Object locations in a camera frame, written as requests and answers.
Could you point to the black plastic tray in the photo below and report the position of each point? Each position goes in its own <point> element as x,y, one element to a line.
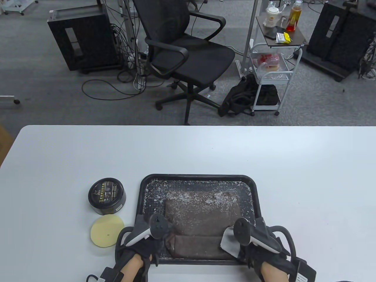
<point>249,188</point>

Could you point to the white lidded cup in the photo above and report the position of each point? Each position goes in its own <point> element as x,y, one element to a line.
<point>271,16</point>

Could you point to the black fabric bag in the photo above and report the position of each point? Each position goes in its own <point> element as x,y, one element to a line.
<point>267,95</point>

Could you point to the black computer tower cabinet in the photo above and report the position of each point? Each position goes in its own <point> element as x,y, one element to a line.
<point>88,38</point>

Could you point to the black battery box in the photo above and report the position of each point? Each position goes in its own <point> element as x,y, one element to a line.
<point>305,271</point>

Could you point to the orange drink bottle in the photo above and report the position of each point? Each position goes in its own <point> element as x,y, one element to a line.
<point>294,17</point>

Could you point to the person's right hand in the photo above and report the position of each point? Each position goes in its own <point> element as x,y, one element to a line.
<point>264,258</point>

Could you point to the person's left hand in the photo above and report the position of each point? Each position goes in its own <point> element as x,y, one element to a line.
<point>144,249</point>

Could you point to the person's right forearm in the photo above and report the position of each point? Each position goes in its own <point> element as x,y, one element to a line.
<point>271,274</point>

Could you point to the black and white controller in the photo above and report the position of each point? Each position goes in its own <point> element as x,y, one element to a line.
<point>242,230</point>
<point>158,226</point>

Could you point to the black equipment cabinet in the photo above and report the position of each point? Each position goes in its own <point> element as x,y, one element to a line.
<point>337,35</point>

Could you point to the person's left forearm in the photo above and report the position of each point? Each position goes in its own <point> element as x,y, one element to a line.
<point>133,270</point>

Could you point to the white metal post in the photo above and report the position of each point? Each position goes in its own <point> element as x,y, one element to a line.
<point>129,29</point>

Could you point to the white wheeled frame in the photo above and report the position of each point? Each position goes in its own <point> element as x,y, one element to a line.
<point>14,11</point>

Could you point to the black leather care cream tin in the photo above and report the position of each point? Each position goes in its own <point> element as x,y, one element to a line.
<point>105,192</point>

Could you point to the silver metal pole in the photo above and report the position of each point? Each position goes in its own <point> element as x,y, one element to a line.
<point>250,29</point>

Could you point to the yellow round sponge pad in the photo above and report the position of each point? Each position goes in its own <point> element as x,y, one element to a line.
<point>104,232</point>

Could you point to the yellow black packet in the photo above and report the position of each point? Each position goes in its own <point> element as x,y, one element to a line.
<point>282,37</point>

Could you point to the black backpack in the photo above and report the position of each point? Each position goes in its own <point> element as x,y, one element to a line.
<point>238,94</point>

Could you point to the white rolling cart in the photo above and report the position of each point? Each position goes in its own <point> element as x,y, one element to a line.
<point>296,36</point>

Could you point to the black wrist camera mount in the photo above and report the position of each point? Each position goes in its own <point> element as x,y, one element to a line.
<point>113,274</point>

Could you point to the white stand leg with caster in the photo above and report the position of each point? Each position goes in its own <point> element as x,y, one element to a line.
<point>7,98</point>

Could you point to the white wiping cloth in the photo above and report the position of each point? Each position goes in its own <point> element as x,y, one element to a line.
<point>230,242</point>

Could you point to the red snack package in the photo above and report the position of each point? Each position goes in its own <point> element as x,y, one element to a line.
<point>265,60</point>

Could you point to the brown leather bag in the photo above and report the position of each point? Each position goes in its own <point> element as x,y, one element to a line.
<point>199,211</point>

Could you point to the black office chair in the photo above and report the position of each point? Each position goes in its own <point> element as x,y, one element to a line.
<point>191,58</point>

